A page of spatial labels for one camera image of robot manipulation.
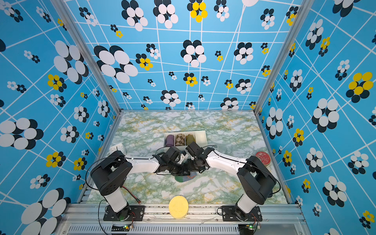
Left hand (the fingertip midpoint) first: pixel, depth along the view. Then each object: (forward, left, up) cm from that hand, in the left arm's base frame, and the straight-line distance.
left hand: (191, 174), depth 86 cm
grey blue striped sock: (-2, +6, 0) cm, 7 cm away
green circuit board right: (-26, -27, -2) cm, 37 cm away
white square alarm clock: (+18, +48, +1) cm, 51 cm away
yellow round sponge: (-17, +6, +1) cm, 18 cm away
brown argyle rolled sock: (+22, +8, +4) cm, 24 cm away
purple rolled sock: (+21, +15, +4) cm, 26 cm away
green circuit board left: (-26, +32, -2) cm, 41 cm away
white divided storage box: (+26, -6, +1) cm, 27 cm away
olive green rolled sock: (+22, +1, +4) cm, 23 cm away
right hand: (+3, +1, +1) cm, 3 cm away
